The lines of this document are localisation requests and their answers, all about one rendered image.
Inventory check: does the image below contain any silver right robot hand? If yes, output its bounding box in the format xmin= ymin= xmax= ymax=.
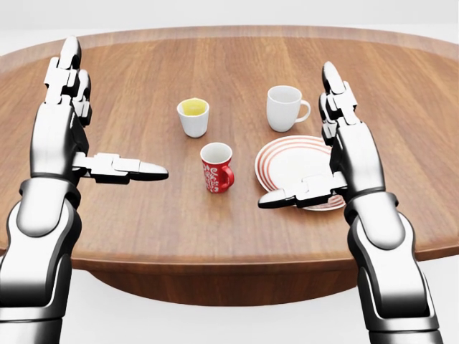
xmin=257 ymin=60 xmax=387 ymax=210

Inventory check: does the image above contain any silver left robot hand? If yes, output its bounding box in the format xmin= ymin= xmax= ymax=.
xmin=29 ymin=35 xmax=169 ymax=186

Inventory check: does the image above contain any white plate with red rings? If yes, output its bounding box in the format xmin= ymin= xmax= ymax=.
xmin=254 ymin=135 xmax=347 ymax=212

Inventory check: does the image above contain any red patterned mug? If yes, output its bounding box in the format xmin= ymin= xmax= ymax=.
xmin=199 ymin=142 xmax=235 ymax=194

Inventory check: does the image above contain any white cup with yellow inside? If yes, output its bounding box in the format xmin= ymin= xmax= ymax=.
xmin=176 ymin=97 xmax=211 ymax=138

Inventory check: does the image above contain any white mug with handle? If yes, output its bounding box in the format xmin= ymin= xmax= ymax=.
xmin=265 ymin=85 xmax=312 ymax=133

